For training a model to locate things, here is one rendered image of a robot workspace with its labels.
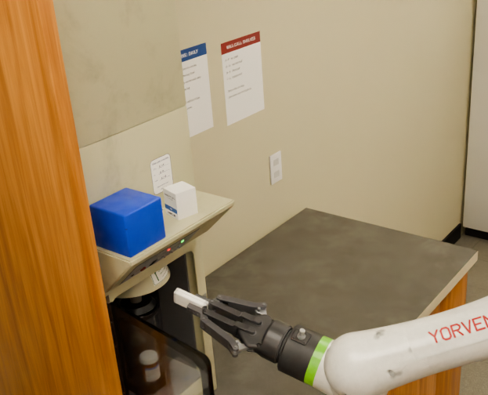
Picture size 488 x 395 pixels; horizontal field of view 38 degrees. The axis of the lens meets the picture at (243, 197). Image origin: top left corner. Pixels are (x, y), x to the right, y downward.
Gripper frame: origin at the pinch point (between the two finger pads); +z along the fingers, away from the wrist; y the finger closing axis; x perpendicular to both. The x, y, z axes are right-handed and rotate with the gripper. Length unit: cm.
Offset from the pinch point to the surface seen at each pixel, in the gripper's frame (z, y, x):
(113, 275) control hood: 15.7, 3.3, -1.7
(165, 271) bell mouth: 16.4, -16.8, 16.4
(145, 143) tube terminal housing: 23.0, -19.5, -16.5
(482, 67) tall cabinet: -15, -297, 92
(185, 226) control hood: 9.1, -12.8, -5.0
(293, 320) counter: -5, -53, 60
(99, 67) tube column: 29.3, -14.6, -34.7
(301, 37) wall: 38, -144, 21
